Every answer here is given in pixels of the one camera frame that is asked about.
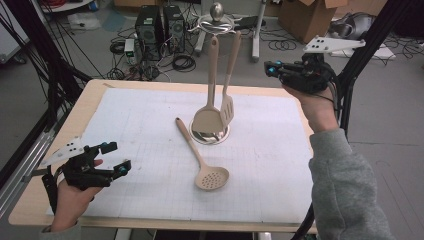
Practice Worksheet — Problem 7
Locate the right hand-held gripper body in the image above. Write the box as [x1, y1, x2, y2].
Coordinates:
[279, 35, 367, 95]

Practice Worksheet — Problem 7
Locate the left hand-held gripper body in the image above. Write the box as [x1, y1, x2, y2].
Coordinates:
[39, 135, 116, 192]

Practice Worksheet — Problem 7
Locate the beige slotted spatula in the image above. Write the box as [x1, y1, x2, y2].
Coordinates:
[219, 30, 242, 129]

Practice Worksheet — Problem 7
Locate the beige solid spatula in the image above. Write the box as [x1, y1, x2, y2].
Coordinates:
[192, 35, 225, 134]

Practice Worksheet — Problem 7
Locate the steel utensil stand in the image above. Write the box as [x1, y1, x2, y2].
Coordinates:
[188, 2, 243, 145]

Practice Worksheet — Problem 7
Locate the beige skimmer spoon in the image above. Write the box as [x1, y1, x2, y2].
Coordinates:
[175, 117, 230, 191]

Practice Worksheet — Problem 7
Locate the person's left hand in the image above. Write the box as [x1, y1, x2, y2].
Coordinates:
[49, 159, 105, 233]

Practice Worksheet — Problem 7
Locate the grey rolling stand base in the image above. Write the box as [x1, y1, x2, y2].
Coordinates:
[194, 0, 268, 64]

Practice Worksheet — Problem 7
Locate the brown cardboard box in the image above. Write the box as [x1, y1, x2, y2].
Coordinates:
[278, 0, 349, 44]

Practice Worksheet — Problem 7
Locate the grey bag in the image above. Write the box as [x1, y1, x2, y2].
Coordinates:
[328, 12, 376, 46]

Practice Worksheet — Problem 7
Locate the white floor board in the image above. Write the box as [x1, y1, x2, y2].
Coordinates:
[324, 33, 398, 61]

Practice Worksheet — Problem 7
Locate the small white power box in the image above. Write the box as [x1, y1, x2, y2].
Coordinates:
[123, 38, 136, 58]

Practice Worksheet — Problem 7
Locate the black computer tower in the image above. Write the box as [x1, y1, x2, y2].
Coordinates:
[162, 4, 186, 54]
[134, 4, 164, 62]

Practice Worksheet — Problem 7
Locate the white cabinet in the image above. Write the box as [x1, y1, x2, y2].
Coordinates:
[0, 0, 31, 64]

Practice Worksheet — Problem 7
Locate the round white table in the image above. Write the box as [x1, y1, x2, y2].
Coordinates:
[39, 0, 95, 14]

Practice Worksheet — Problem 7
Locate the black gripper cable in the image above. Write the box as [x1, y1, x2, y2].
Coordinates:
[324, 68, 344, 121]

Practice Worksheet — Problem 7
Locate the black gripper strap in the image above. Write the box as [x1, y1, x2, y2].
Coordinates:
[41, 165, 62, 215]

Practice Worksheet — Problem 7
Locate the aluminium rail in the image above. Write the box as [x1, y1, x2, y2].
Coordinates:
[0, 109, 69, 219]

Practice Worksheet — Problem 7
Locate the black frame post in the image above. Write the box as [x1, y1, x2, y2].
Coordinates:
[333, 0, 414, 139]
[0, 0, 94, 191]

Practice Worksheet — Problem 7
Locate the black cable coil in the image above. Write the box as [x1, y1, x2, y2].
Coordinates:
[171, 54, 197, 73]

